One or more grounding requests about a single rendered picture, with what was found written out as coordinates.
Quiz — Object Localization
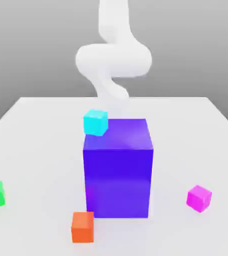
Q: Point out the large purple box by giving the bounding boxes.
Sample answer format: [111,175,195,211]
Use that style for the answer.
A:
[82,118,154,219]

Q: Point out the small magenta cube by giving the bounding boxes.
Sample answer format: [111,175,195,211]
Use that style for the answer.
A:
[186,184,213,213]

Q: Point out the small cyan cube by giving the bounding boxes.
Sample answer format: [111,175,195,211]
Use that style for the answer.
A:
[83,109,109,137]

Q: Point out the small orange cube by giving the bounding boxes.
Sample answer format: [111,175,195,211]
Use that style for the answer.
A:
[71,211,95,244]

